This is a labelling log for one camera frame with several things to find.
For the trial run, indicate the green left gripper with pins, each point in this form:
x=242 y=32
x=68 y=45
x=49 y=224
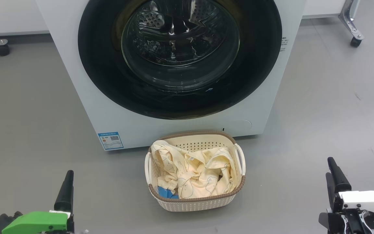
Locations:
x=37 y=224

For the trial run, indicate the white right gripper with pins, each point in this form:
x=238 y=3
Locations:
x=365 y=201

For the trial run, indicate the pale yellow small-print garment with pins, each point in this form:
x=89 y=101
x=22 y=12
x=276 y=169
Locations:
x=166 y=162

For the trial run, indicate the pale yellow bear-print garment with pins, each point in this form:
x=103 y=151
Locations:
x=206 y=175

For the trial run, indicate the glass washing machine door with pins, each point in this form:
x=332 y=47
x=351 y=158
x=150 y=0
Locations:
x=102 y=65

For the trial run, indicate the white front-load washing machine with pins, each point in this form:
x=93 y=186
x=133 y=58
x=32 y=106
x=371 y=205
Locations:
x=109 y=123

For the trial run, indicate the blue energy label sticker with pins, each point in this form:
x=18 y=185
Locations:
x=110 y=140

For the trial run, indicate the cream perforated laundry basket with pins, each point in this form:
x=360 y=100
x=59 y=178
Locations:
x=193 y=204

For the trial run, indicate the white partition panel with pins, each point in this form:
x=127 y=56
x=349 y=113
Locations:
x=5 y=16
x=320 y=6

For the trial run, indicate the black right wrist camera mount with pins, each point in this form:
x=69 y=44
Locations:
x=326 y=222

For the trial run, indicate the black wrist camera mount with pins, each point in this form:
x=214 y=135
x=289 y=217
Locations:
x=2 y=221
x=326 y=222

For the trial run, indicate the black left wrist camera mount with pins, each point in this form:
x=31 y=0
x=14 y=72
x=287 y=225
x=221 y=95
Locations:
x=2 y=221

